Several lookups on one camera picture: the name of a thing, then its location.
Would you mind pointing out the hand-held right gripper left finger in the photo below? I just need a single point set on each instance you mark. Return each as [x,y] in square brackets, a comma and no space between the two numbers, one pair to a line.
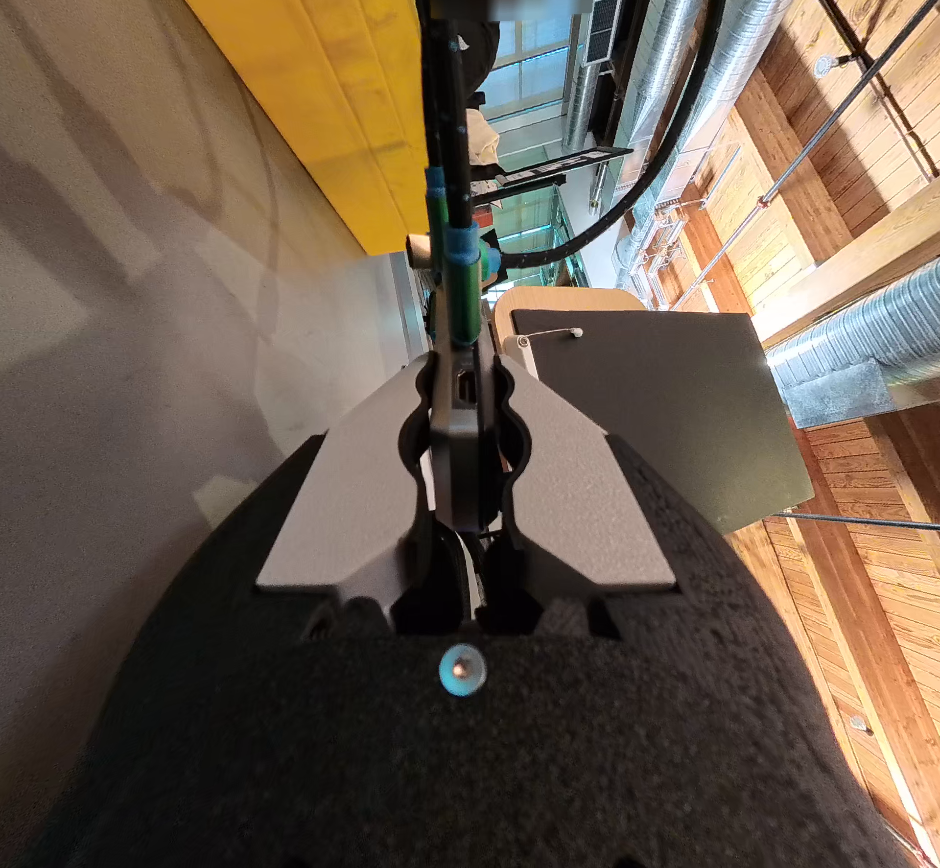
[345,508]

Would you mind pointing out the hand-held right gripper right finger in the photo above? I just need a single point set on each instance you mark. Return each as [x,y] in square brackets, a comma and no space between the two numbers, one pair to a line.
[587,508]

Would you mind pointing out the yellow plastic bin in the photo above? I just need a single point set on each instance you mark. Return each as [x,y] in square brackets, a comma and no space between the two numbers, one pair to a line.
[308,75]

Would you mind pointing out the grey desk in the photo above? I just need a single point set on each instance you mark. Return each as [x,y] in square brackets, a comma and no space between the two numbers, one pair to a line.
[147,368]

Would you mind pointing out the beige cardboard tube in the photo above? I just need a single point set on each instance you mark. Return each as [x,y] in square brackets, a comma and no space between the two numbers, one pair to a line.
[418,251]

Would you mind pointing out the black hanging bar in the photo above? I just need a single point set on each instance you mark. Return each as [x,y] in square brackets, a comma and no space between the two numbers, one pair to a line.
[558,170]

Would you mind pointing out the metal ceiling pipe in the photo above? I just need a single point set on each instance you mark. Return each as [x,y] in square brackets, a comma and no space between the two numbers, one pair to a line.
[808,148]

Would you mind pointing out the white air vent grille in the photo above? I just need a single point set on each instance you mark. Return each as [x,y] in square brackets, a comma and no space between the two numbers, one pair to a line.
[603,27]

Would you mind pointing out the black ceiling spotlight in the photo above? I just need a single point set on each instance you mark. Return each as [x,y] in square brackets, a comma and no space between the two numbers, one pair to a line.
[828,66]

